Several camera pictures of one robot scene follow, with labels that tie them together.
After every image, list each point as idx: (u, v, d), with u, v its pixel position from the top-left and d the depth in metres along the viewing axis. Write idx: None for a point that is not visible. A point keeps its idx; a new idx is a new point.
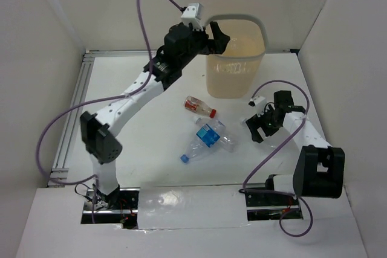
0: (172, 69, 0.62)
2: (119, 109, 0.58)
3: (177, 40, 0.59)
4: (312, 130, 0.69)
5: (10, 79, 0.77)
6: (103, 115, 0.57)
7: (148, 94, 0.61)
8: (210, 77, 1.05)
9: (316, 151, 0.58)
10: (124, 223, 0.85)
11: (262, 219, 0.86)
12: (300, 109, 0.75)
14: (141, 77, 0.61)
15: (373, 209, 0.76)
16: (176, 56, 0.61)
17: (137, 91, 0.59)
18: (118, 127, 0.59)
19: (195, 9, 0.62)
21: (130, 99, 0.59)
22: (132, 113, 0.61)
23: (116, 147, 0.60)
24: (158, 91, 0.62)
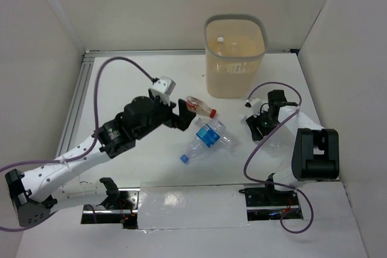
0: (123, 139, 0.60)
2: (49, 176, 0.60)
3: (136, 111, 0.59)
4: (305, 118, 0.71)
5: (10, 79, 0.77)
6: (29, 179, 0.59)
7: (88, 162, 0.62)
8: (210, 77, 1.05)
9: (310, 132, 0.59)
10: (124, 223, 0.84)
11: (262, 219, 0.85)
12: (293, 104, 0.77)
14: (86, 141, 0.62)
15: (372, 209, 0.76)
16: (132, 126, 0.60)
17: (76, 159, 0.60)
18: (45, 191, 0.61)
19: (165, 84, 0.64)
21: (66, 167, 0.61)
22: (67, 177, 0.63)
23: (37, 212, 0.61)
24: (100, 159, 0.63)
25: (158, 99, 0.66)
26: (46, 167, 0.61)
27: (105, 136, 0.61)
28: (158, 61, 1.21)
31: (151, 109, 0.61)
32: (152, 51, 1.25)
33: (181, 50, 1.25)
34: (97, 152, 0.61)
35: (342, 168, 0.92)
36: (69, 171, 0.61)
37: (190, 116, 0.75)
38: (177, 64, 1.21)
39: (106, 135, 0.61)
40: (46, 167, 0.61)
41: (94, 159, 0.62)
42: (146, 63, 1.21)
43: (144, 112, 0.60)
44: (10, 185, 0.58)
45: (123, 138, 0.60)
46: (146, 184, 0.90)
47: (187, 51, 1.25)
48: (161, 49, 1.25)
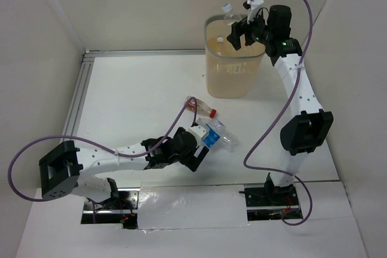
0: (159, 157, 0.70)
2: (100, 159, 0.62)
3: (185, 142, 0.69)
4: (305, 89, 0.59)
5: (11, 80, 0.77)
6: (84, 155, 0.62)
7: (130, 164, 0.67)
8: (209, 76, 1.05)
9: (306, 118, 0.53)
10: (124, 223, 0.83)
11: (262, 219, 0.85)
12: (296, 51, 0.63)
14: (137, 146, 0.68)
15: (373, 209, 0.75)
16: (172, 152, 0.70)
17: (126, 156, 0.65)
18: (87, 173, 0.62)
19: (205, 132, 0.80)
21: (116, 159, 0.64)
22: (108, 170, 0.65)
23: (63, 190, 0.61)
24: (138, 165, 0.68)
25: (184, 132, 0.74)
26: (99, 150, 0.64)
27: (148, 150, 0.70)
28: (159, 61, 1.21)
31: (195, 147, 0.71)
32: (152, 51, 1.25)
33: (181, 50, 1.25)
34: (143, 159, 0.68)
35: (343, 169, 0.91)
36: (117, 164, 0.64)
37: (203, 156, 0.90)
38: (177, 64, 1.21)
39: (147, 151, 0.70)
40: (99, 150, 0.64)
41: (135, 164, 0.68)
42: (145, 63, 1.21)
43: (191, 145, 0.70)
44: (65, 151, 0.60)
45: (161, 159, 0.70)
46: (146, 184, 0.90)
47: (187, 51, 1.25)
48: (162, 49, 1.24)
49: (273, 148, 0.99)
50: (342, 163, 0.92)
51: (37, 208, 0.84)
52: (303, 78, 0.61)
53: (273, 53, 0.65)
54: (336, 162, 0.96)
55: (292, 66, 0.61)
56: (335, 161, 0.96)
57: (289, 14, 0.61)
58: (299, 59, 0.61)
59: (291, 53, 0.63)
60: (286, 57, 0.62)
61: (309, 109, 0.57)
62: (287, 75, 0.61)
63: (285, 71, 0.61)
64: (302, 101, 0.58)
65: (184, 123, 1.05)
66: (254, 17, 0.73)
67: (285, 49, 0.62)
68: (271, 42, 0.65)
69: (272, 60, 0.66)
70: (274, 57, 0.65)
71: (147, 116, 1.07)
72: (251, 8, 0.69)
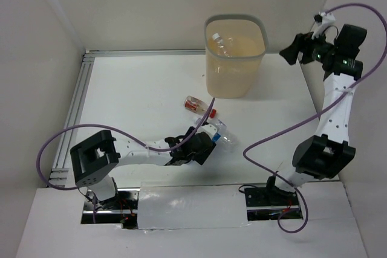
0: (179, 154, 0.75)
2: (134, 150, 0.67)
3: (203, 141, 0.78)
4: (341, 115, 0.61)
5: (11, 79, 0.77)
6: (120, 145, 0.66)
7: (157, 158, 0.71)
8: (210, 77, 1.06)
9: (324, 142, 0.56)
10: (123, 223, 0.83)
11: (262, 219, 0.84)
12: (353, 74, 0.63)
14: (163, 142, 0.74)
15: (372, 209, 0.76)
16: (192, 150, 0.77)
17: (155, 150, 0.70)
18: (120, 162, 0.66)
19: (216, 129, 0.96)
21: (147, 151, 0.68)
22: (136, 162, 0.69)
23: (97, 177, 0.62)
24: (161, 161, 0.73)
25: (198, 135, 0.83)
26: (132, 142, 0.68)
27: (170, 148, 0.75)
28: (159, 61, 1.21)
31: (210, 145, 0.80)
32: (152, 51, 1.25)
33: (181, 50, 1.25)
34: (168, 154, 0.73)
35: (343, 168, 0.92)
36: (146, 156, 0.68)
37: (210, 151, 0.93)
38: (178, 64, 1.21)
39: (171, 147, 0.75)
40: (132, 141, 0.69)
41: (159, 158, 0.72)
42: (145, 63, 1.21)
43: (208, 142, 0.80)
44: (102, 140, 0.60)
45: (181, 156, 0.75)
46: (146, 184, 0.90)
47: (187, 51, 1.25)
48: (162, 49, 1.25)
49: (273, 148, 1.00)
50: None
51: (37, 208, 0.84)
52: (346, 103, 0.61)
53: (328, 67, 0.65)
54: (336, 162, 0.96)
55: (340, 87, 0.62)
56: None
57: (363, 33, 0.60)
58: (351, 83, 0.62)
59: (349, 74, 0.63)
60: (338, 75, 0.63)
61: (333, 135, 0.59)
62: (330, 93, 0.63)
63: (331, 89, 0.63)
64: (330, 124, 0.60)
65: (184, 123, 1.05)
66: (320, 34, 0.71)
67: (341, 67, 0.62)
68: (330, 55, 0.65)
69: (326, 72, 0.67)
70: (328, 70, 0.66)
71: (148, 116, 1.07)
72: (321, 22, 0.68)
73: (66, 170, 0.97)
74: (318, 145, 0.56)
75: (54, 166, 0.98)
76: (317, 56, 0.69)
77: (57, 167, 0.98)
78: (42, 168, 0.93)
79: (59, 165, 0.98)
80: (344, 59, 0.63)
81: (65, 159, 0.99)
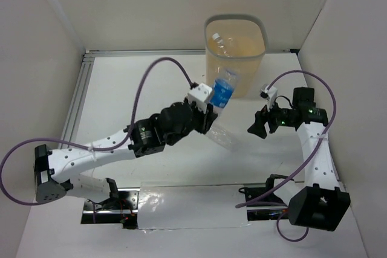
0: (152, 141, 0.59)
2: (74, 159, 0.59)
3: (173, 119, 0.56)
4: (325, 161, 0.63)
5: (11, 80, 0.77)
6: (55, 158, 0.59)
7: (112, 156, 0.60)
8: (210, 77, 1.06)
9: (318, 191, 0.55)
10: (123, 223, 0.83)
11: (262, 219, 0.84)
12: (322, 121, 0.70)
14: (117, 135, 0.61)
15: (372, 209, 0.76)
16: (162, 132, 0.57)
17: (103, 150, 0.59)
18: (71, 174, 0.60)
19: (207, 93, 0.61)
21: (91, 155, 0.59)
22: (87, 167, 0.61)
23: (57, 192, 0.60)
24: (128, 156, 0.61)
25: (194, 106, 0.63)
26: (73, 150, 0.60)
27: (136, 135, 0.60)
28: (159, 61, 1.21)
31: (187, 121, 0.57)
32: (152, 50, 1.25)
33: (181, 50, 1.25)
34: (125, 148, 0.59)
35: (343, 168, 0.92)
36: (94, 161, 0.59)
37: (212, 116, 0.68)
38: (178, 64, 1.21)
39: (137, 133, 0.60)
40: (74, 149, 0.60)
41: (119, 155, 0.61)
42: (145, 63, 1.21)
43: (180, 120, 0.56)
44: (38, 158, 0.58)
45: (152, 142, 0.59)
46: (146, 185, 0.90)
47: (187, 51, 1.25)
48: (162, 49, 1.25)
49: (272, 148, 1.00)
50: (342, 162, 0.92)
51: (37, 208, 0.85)
52: (324, 149, 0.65)
53: (297, 119, 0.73)
54: (336, 162, 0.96)
55: (315, 135, 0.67)
56: (335, 161, 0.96)
57: (311, 91, 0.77)
58: (322, 128, 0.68)
59: (317, 121, 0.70)
60: (309, 124, 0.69)
61: (323, 182, 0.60)
62: (308, 141, 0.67)
63: (306, 138, 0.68)
64: (318, 173, 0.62)
65: None
66: (273, 105, 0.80)
67: (309, 116, 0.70)
68: (296, 109, 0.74)
69: (295, 124, 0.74)
70: (298, 121, 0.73)
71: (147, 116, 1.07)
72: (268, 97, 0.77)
73: None
74: (312, 196, 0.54)
75: None
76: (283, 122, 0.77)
77: None
78: None
79: None
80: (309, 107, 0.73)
81: None
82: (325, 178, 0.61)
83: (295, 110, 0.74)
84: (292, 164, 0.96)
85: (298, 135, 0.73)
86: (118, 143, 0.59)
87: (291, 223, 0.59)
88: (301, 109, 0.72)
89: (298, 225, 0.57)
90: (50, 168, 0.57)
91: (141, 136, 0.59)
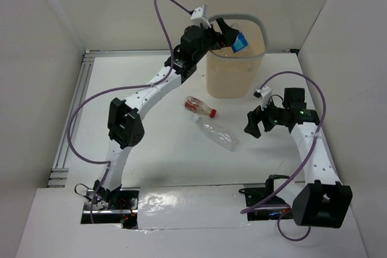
0: (187, 64, 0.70)
2: (146, 95, 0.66)
3: (192, 40, 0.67)
4: (321, 158, 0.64)
5: (10, 79, 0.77)
6: (131, 101, 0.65)
7: (169, 86, 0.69)
8: (210, 77, 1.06)
9: (320, 188, 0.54)
10: (123, 223, 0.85)
11: (262, 219, 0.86)
12: (314, 119, 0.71)
14: (163, 70, 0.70)
15: (373, 209, 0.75)
16: (191, 52, 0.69)
17: (161, 81, 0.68)
18: (144, 113, 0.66)
19: (201, 10, 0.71)
21: (155, 89, 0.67)
22: (154, 102, 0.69)
23: (139, 132, 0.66)
24: (176, 84, 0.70)
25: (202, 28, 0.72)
26: (139, 92, 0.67)
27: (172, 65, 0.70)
28: (159, 61, 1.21)
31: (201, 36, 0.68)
32: (152, 50, 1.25)
33: None
34: (174, 75, 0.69)
35: (343, 168, 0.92)
36: (159, 92, 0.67)
37: (231, 32, 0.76)
38: None
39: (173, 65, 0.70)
40: (139, 91, 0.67)
41: (173, 84, 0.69)
42: (146, 63, 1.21)
43: (197, 38, 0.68)
44: (119, 106, 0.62)
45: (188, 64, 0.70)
46: (146, 185, 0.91)
47: None
48: (162, 49, 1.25)
49: (272, 148, 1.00)
50: (341, 162, 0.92)
51: (37, 208, 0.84)
52: (320, 146, 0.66)
53: (290, 120, 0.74)
54: (336, 162, 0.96)
55: (309, 133, 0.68)
56: (335, 161, 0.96)
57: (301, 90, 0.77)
58: (315, 127, 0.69)
59: (309, 120, 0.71)
60: (302, 124, 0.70)
61: (323, 179, 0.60)
62: (303, 141, 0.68)
63: (302, 137, 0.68)
64: (318, 170, 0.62)
65: (184, 122, 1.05)
66: (267, 104, 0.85)
67: (301, 116, 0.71)
68: (288, 111, 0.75)
69: (289, 126, 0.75)
70: (291, 123, 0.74)
71: (148, 116, 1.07)
72: (262, 96, 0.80)
73: (66, 170, 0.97)
74: (315, 193, 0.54)
75: (54, 166, 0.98)
76: (276, 121, 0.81)
77: (57, 167, 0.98)
78: (42, 167, 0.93)
79: (59, 165, 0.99)
80: (300, 109, 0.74)
81: (65, 159, 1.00)
82: (325, 175, 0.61)
83: (287, 112, 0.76)
84: (292, 163, 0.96)
85: (292, 134, 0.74)
86: (168, 72, 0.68)
87: (297, 224, 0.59)
88: (292, 111, 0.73)
89: (305, 225, 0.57)
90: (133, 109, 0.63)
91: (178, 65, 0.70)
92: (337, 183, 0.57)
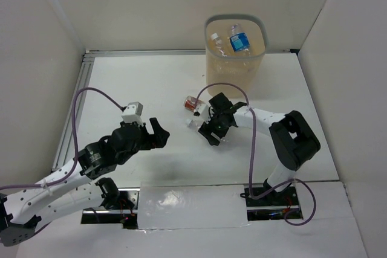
0: (105, 161, 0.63)
2: (30, 199, 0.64)
3: (124, 138, 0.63)
4: (263, 113, 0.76)
5: (10, 80, 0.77)
6: (11, 203, 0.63)
7: (68, 185, 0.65)
8: (211, 75, 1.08)
9: (281, 125, 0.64)
10: (124, 223, 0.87)
11: (262, 219, 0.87)
12: (241, 104, 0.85)
14: (67, 165, 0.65)
15: (372, 209, 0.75)
16: (116, 151, 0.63)
17: (57, 183, 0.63)
18: (30, 213, 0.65)
19: (135, 107, 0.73)
21: (46, 191, 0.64)
22: (47, 202, 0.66)
23: (24, 232, 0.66)
24: (83, 180, 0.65)
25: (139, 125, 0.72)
26: (28, 191, 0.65)
27: (87, 156, 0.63)
28: (159, 61, 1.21)
31: (136, 139, 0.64)
32: (152, 50, 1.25)
33: (181, 50, 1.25)
34: (77, 176, 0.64)
35: (342, 168, 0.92)
36: (49, 194, 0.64)
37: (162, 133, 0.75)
38: (177, 64, 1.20)
39: (88, 157, 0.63)
40: (28, 190, 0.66)
41: (72, 184, 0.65)
42: (145, 63, 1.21)
43: (131, 138, 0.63)
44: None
45: (106, 162, 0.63)
46: (146, 185, 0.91)
47: (187, 51, 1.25)
48: (162, 49, 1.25)
49: (272, 148, 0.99)
50: (341, 162, 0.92)
51: None
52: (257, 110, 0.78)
53: (230, 119, 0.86)
54: (336, 162, 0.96)
55: (246, 110, 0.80)
56: (335, 161, 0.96)
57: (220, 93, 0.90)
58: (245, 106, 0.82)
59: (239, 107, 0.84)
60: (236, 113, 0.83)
61: (275, 119, 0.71)
62: (245, 118, 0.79)
63: (243, 116, 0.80)
64: (268, 118, 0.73)
65: (184, 122, 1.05)
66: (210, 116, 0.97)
67: (233, 110, 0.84)
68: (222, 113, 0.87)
69: (232, 123, 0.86)
70: (231, 120, 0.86)
71: (147, 117, 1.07)
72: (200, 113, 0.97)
73: None
74: (280, 130, 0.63)
75: (54, 166, 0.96)
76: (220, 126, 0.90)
77: (57, 167, 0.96)
78: (42, 168, 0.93)
79: (58, 165, 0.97)
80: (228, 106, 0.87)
81: (65, 161, 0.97)
82: (274, 116, 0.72)
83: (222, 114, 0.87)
84: None
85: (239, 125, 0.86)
86: (71, 171, 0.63)
87: (296, 168, 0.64)
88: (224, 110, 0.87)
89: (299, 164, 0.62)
90: (8, 214, 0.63)
91: (92, 159, 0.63)
92: (288, 115, 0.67)
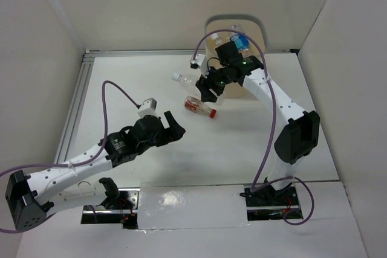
0: (127, 149, 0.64)
2: (55, 177, 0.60)
3: (148, 127, 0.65)
4: (283, 98, 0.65)
5: (10, 80, 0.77)
6: (35, 180, 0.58)
7: (92, 170, 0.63)
8: None
9: (297, 126, 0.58)
10: (124, 223, 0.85)
11: (262, 219, 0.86)
12: (257, 65, 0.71)
14: (93, 149, 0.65)
15: (372, 209, 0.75)
16: (138, 141, 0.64)
17: (83, 164, 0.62)
18: (50, 194, 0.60)
19: (149, 102, 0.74)
21: (72, 171, 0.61)
22: (69, 185, 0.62)
23: (38, 216, 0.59)
24: (104, 168, 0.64)
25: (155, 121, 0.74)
26: (52, 170, 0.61)
27: (110, 145, 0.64)
28: (159, 61, 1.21)
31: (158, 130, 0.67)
32: (152, 50, 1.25)
33: (181, 50, 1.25)
34: (103, 159, 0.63)
35: (342, 168, 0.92)
36: (75, 176, 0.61)
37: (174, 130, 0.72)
38: (178, 64, 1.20)
39: (112, 145, 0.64)
40: (52, 170, 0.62)
41: (95, 170, 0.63)
42: (145, 63, 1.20)
43: (153, 129, 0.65)
44: (14, 184, 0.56)
45: (128, 151, 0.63)
46: (146, 184, 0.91)
47: (187, 51, 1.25)
48: (162, 49, 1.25)
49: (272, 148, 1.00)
50: (341, 162, 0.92)
51: None
52: (275, 87, 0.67)
53: (237, 75, 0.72)
54: (336, 162, 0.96)
55: (261, 80, 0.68)
56: (335, 161, 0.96)
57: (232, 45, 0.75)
58: (262, 71, 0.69)
59: (255, 67, 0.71)
60: (251, 74, 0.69)
61: (294, 115, 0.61)
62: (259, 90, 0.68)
63: (257, 86, 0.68)
64: (285, 109, 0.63)
65: (184, 122, 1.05)
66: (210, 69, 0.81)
67: (246, 68, 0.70)
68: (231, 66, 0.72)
69: (238, 80, 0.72)
70: (239, 77, 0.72)
71: None
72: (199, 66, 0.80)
73: None
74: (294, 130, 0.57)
75: None
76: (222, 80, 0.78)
77: None
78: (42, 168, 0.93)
79: None
80: (240, 61, 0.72)
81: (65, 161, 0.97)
82: (292, 110, 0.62)
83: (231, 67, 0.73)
84: None
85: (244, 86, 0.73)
86: (97, 153, 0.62)
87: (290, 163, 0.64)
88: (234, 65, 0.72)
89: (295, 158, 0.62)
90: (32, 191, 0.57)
91: (115, 147, 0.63)
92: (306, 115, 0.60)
